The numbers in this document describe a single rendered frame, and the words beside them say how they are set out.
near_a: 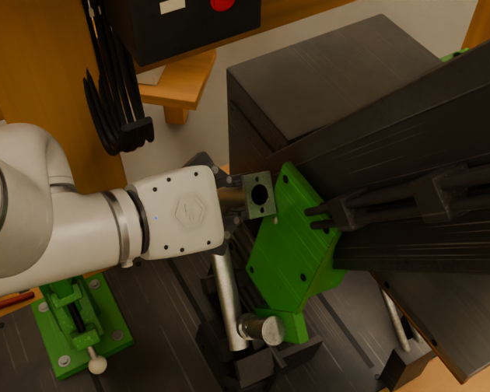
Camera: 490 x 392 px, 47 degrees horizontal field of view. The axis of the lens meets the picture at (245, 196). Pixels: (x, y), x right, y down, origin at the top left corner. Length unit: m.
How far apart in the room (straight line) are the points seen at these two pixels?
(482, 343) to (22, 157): 0.57
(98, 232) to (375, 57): 0.52
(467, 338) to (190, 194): 0.38
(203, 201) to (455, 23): 2.83
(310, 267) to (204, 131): 1.91
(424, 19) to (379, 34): 2.41
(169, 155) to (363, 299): 1.59
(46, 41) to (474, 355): 0.65
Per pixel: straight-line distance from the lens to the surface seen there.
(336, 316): 1.00
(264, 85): 0.84
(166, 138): 2.54
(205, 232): 0.67
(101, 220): 0.61
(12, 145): 0.52
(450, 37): 3.28
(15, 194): 0.40
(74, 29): 0.78
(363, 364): 0.97
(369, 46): 0.94
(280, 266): 0.75
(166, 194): 0.64
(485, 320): 0.79
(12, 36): 0.76
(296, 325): 0.76
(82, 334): 0.89
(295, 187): 0.68
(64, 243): 0.60
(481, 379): 1.01
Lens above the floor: 1.78
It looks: 51 degrees down
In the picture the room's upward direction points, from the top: straight up
